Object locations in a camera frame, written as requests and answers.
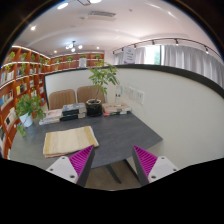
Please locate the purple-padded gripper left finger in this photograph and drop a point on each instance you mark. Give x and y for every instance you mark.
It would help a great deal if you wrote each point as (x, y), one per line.
(74, 168)

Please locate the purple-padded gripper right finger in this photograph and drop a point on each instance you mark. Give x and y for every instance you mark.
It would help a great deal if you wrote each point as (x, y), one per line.
(150, 167)

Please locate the beige striped folded towel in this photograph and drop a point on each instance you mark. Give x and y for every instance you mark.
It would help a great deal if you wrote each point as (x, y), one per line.
(68, 141)

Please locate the dark grey table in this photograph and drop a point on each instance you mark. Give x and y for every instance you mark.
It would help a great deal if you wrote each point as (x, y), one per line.
(116, 136)

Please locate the stack of white books left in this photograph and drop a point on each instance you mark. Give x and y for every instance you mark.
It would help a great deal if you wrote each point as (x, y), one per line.
(52, 116)

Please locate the stack of dark books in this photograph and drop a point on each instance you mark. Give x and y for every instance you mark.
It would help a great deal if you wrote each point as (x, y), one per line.
(73, 111)

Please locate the stack of books right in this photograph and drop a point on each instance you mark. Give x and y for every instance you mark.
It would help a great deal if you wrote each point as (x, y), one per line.
(110, 109)

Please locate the left tan chair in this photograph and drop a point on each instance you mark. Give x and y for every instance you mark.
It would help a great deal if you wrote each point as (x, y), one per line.
(60, 98)

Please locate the tan chair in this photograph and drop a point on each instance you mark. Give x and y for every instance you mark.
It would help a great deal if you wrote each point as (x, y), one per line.
(60, 98)
(85, 93)

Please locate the right tan chair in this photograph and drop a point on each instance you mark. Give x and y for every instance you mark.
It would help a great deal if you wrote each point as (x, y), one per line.
(85, 93)

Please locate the potted plant in white pot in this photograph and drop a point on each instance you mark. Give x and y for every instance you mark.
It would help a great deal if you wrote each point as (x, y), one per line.
(28, 107)

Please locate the potted plant in black pot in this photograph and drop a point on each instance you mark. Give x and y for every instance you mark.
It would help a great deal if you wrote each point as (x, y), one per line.
(103, 74)

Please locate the orange wooden bookshelf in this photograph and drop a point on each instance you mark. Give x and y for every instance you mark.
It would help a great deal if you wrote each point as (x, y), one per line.
(23, 72)

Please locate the white curtain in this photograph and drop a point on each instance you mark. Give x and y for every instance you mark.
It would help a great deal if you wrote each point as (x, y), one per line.
(182, 57)

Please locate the ceiling chandelier lamp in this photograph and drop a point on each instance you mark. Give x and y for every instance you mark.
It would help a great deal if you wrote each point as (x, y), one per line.
(73, 47)

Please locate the ceiling air vent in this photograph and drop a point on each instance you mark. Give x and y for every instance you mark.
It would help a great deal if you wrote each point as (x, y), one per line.
(102, 14)

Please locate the white wall switch panel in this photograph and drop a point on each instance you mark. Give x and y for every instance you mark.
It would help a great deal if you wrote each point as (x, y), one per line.
(135, 95)

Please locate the black track light rail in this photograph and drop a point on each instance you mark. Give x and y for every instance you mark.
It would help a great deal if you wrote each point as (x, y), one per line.
(177, 42)

